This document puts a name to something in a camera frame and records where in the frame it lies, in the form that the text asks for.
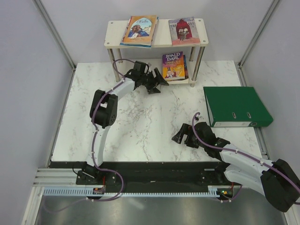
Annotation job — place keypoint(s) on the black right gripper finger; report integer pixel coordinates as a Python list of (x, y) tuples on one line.
[(192, 142), (185, 129)]

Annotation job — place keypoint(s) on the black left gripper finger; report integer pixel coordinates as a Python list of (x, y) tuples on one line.
[(152, 89), (159, 79)]

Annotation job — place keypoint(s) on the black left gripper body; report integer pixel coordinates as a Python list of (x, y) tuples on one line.
[(149, 81)]

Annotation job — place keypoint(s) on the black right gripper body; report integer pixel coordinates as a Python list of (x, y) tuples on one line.
[(202, 145)]

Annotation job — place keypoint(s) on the Roald Dahl Charlie book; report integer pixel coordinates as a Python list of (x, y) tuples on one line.
[(169, 57)]

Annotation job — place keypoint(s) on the blue Jane Eyre book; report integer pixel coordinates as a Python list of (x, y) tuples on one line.
[(185, 68)]

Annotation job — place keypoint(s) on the green lever arch file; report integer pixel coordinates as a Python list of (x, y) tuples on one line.
[(236, 107)]

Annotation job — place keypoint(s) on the Why Do Dogs Bark book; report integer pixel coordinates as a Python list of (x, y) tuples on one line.
[(138, 46)]

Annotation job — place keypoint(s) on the tan Othello book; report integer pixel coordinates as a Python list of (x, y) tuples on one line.
[(140, 30)]

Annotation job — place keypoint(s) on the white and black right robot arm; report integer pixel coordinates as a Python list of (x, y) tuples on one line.
[(275, 180)]

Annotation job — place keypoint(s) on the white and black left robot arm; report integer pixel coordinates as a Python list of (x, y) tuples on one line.
[(104, 107)]

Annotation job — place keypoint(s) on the red castle picture book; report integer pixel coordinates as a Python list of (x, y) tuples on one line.
[(184, 32)]

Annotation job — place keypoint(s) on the white two-tier shelf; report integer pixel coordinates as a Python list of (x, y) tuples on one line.
[(161, 39)]

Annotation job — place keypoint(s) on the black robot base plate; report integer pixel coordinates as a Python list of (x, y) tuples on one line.
[(150, 176)]

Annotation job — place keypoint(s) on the light blue cable duct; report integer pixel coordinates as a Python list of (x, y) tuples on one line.
[(99, 192)]

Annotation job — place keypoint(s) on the aluminium frame rail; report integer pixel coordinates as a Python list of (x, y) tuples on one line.
[(50, 177)]

